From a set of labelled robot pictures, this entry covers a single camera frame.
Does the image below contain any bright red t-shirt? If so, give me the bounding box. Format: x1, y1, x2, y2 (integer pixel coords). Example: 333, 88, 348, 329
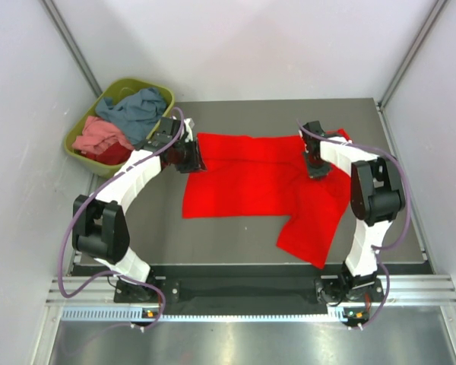
182, 133, 350, 268

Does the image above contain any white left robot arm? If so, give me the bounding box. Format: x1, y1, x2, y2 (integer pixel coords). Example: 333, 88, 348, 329
68, 117, 207, 302

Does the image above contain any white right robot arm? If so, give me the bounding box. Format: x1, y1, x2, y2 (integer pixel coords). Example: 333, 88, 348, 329
299, 121, 408, 301

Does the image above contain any blue-grey t-shirt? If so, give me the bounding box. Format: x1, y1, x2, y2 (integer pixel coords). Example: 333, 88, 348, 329
95, 87, 167, 145

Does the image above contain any dark red t-shirt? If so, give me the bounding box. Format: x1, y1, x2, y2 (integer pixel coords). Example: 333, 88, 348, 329
81, 143, 132, 166

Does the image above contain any pink t-shirt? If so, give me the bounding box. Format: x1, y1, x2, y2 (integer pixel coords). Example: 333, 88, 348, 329
72, 116, 134, 155

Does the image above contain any green plastic laundry bin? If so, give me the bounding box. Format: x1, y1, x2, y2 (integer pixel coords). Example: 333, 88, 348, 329
63, 78, 175, 179

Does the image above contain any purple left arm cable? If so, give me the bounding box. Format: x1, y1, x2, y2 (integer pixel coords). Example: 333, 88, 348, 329
56, 106, 187, 332

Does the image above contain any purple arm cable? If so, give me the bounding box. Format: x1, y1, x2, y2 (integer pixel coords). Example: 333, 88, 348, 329
296, 119, 410, 331
56, 106, 187, 332

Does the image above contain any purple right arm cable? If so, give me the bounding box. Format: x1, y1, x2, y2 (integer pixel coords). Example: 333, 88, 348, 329
296, 119, 410, 331

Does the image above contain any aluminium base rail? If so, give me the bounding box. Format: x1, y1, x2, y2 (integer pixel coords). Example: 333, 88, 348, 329
46, 275, 456, 306

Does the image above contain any white slotted cable duct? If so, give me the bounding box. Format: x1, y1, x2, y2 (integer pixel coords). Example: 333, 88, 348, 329
61, 306, 363, 323

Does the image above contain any left aluminium corner post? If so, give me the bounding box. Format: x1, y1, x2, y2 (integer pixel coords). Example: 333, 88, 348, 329
39, 0, 103, 97

